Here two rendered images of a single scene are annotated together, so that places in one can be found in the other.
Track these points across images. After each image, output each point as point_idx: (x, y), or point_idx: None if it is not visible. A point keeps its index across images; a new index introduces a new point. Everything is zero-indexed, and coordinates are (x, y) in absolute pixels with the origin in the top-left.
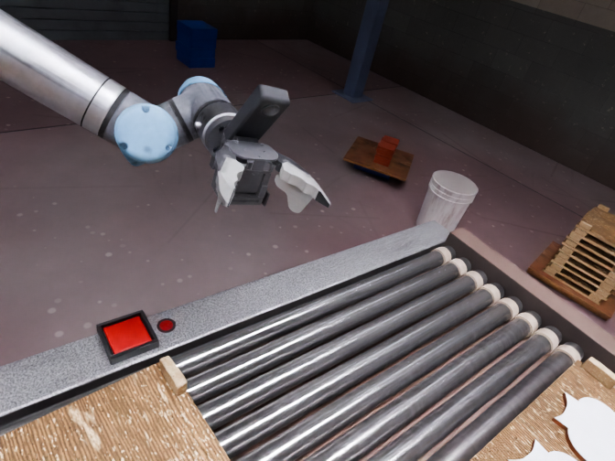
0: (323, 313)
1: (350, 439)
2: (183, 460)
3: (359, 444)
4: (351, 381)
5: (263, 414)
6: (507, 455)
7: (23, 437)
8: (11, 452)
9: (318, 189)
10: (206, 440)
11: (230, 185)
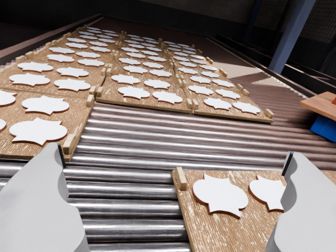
0: None
1: (104, 204)
2: (216, 240)
3: (102, 200)
4: None
5: (150, 251)
6: (36, 148)
7: None
8: None
9: (57, 148)
10: (200, 245)
11: (305, 160)
